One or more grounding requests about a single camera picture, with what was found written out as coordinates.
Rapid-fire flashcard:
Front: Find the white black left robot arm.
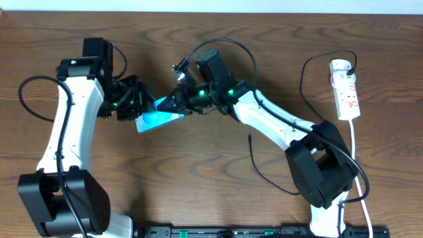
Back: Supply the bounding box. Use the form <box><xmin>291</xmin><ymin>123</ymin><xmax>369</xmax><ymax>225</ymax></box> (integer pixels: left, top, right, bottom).
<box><xmin>18</xmin><ymin>56</ymin><xmax>154</xmax><ymax>237</ymax></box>

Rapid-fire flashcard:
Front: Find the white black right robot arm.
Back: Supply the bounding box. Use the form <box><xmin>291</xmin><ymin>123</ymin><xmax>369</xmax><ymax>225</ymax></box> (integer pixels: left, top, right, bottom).
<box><xmin>157</xmin><ymin>49</ymin><xmax>358</xmax><ymax>237</ymax></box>

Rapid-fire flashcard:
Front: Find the white USB charger adapter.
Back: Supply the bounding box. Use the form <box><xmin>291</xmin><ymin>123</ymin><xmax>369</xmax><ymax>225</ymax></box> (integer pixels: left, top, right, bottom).
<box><xmin>330</xmin><ymin>70</ymin><xmax>356</xmax><ymax>88</ymax></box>

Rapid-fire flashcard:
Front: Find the white power strip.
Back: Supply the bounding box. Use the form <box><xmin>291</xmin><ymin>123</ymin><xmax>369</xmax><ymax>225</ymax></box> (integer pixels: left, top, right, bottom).
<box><xmin>329</xmin><ymin>59</ymin><xmax>360</xmax><ymax>121</ymax></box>

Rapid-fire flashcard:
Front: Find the black charging cable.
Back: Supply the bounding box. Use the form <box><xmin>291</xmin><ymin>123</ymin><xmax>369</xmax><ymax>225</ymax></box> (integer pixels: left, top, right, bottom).
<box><xmin>247</xmin><ymin>50</ymin><xmax>358</xmax><ymax>196</ymax></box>

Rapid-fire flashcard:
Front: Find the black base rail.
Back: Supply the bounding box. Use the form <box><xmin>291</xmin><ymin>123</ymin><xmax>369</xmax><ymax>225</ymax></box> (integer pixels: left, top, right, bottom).
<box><xmin>133</xmin><ymin>224</ymin><xmax>391</xmax><ymax>238</ymax></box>

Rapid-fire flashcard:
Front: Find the white power strip cord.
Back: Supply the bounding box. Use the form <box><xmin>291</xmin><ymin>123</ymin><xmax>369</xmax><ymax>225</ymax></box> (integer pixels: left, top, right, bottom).
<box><xmin>348</xmin><ymin>119</ymin><xmax>374</xmax><ymax>238</ymax></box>

